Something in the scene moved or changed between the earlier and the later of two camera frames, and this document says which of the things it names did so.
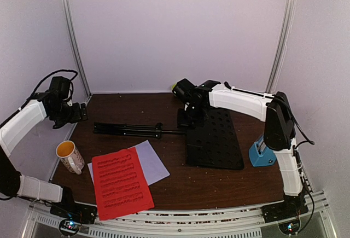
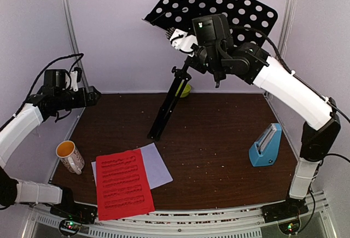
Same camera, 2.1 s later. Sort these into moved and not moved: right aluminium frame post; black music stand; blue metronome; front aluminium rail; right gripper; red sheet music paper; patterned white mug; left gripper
Moved: right gripper; left gripper; black music stand
Not moved: patterned white mug; front aluminium rail; red sheet music paper; right aluminium frame post; blue metronome
